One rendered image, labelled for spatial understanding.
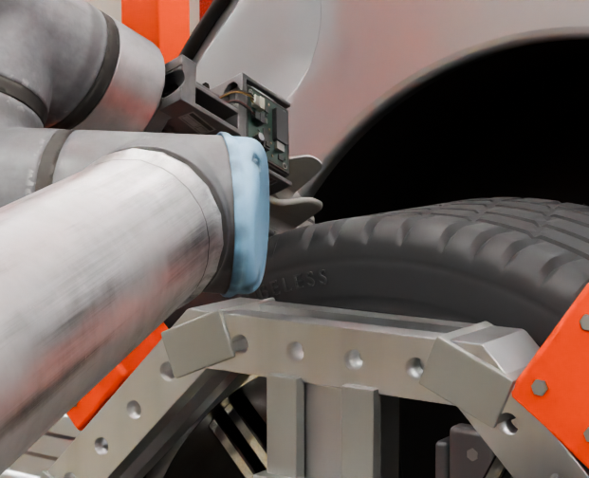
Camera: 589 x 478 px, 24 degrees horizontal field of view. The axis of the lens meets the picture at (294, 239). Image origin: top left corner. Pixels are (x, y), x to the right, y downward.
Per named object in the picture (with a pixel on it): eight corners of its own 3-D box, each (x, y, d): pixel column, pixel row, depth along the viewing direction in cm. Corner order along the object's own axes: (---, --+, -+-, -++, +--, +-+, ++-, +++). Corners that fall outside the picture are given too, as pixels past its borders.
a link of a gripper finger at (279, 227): (359, 239, 105) (279, 193, 98) (300, 264, 108) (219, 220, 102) (358, 203, 106) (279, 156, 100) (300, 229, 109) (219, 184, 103)
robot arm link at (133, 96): (24, 156, 91) (35, 39, 96) (80, 185, 94) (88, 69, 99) (117, 104, 86) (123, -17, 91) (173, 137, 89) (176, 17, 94)
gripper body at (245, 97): (298, 193, 97) (176, 122, 89) (210, 233, 102) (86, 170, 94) (296, 103, 101) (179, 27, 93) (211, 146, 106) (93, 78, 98)
